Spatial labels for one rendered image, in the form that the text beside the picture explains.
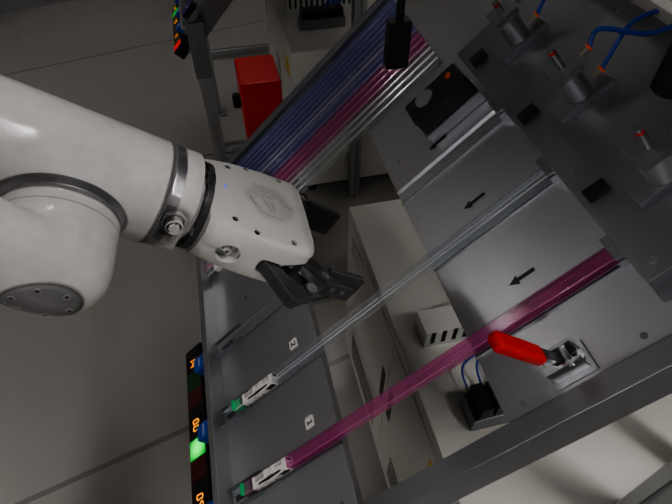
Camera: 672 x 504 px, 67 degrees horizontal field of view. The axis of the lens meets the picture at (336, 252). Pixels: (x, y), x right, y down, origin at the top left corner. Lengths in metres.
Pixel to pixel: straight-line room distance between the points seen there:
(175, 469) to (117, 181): 1.23
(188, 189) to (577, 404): 0.34
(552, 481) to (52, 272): 0.74
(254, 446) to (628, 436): 0.58
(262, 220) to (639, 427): 0.73
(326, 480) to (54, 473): 1.15
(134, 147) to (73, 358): 1.46
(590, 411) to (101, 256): 0.37
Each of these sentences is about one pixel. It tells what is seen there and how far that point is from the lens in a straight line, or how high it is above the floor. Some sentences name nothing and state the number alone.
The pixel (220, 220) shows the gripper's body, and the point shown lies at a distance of 0.41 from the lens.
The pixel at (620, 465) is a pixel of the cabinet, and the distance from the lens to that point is 0.93.
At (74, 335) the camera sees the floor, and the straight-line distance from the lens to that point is 1.88.
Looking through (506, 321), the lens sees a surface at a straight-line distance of 0.49.
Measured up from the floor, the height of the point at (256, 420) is 0.76.
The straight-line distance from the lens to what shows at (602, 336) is 0.47.
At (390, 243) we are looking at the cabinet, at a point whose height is 0.62.
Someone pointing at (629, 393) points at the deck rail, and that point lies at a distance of 0.46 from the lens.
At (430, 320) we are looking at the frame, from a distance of 0.91.
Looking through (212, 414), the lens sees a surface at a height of 0.74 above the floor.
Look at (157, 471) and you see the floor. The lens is 1.56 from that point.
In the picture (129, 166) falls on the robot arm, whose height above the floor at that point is 1.18.
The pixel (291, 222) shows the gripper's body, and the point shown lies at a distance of 0.45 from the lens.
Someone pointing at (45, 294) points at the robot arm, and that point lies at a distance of 0.35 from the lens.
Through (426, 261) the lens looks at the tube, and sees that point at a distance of 0.56.
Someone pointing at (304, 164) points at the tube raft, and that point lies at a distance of 0.81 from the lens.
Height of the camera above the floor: 1.40
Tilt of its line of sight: 47 degrees down
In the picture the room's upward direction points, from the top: straight up
